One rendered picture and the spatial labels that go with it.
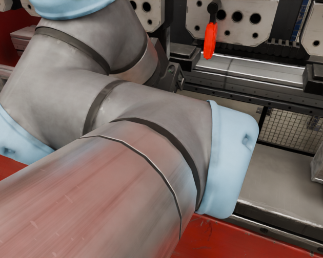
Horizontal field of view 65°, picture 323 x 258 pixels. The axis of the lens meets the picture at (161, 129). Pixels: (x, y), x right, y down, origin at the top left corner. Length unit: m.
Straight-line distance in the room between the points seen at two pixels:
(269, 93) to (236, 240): 0.44
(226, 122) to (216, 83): 0.71
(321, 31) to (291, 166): 0.35
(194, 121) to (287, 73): 0.75
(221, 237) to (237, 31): 0.51
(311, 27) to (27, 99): 0.42
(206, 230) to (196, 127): 0.60
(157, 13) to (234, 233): 0.54
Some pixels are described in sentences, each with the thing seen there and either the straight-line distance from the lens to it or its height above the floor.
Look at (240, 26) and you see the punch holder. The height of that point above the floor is 1.21.
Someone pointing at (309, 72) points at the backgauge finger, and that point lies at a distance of 0.83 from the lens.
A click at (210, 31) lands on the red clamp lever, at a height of 1.20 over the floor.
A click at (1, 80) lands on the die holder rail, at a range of 0.99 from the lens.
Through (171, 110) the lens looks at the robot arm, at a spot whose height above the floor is 1.26.
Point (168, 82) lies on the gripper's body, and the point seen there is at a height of 1.16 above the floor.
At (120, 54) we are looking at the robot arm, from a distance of 0.28.
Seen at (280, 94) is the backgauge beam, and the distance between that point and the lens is 0.86.
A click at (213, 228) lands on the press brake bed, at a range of 0.72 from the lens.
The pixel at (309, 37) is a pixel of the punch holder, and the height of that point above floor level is 1.20.
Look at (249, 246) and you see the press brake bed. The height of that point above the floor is 0.71.
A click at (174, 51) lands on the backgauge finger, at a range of 0.82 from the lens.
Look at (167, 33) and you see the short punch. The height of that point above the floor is 1.16.
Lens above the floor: 1.35
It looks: 40 degrees down
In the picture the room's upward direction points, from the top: straight up
